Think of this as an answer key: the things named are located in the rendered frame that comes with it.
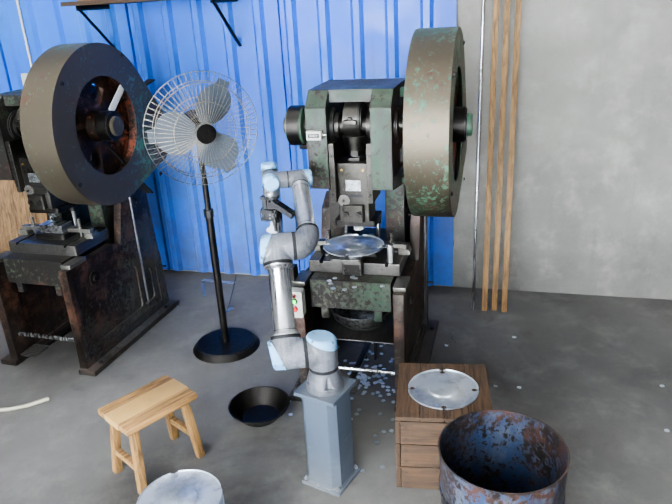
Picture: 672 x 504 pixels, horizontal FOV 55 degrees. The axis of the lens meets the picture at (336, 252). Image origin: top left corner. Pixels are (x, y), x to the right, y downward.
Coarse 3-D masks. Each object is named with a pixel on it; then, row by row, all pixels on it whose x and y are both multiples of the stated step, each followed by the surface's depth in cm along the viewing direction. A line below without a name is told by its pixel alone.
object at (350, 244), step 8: (328, 240) 312; (336, 240) 313; (344, 240) 312; (352, 240) 310; (360, 240) 311; (368, 240) 310; (376, 240) 310; (328, 248) 303; (336, 248) 303; (344, 248) 301; (352, 248) 300; (360, 248) 300; (368, 248) 300; (376, 248) 300; (344, 256) 293; (352, 256) 291; (360, 256) 292
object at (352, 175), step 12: (348, 156) 301; (360, 156) 300; (348, 168) 296; (360, 168) 294; (348, 180) 298; (360, 180) 296; (348, 192) 300; (360, 192) 298; (348, 204) 302; (360, 204) 301; (372, 204) 306; (348, 216) 301; (360, 216) 300; (372, 216) 307
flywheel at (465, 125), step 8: (456, 80) 302; (456, 88) 305; (456, 96) 308; (456, 104) 310; (456, 112) 278; (464, 112) 277; (456, 120) 276; (464, 120) 276; (472, 120) 282; (456, 128) 277; (464, 128) 276; (472, 128) 284; (456, 136) 279; (464, 136) 279; (456, 144) 317
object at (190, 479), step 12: (156, 480) 229; (168, 480) 229; (180, 480) 229; (192, 480) 228; (204, 480) 228; (216, 480) 228; (144, 492) 224; (156, 492) 224; (168, 492) 222; (180, 492) 222; (192, 492) 222; (204, 492) 222; (216, 492) 222
